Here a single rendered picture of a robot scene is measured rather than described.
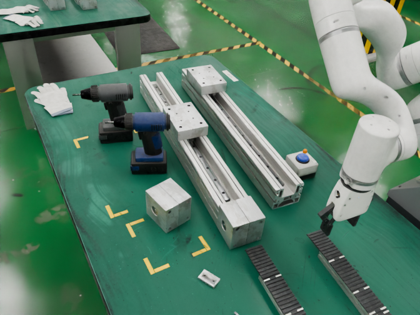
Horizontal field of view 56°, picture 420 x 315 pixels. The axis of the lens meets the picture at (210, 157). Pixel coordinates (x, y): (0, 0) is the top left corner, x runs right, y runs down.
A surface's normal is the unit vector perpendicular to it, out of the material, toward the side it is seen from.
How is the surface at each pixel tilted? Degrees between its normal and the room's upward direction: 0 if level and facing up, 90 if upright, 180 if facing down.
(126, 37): 90
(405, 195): 90
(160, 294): 0
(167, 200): 0
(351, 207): 90
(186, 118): 0
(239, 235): 90
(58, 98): 9
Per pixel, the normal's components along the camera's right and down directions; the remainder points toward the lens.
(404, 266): 0.07, -0.77
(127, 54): 0.48, 0.58
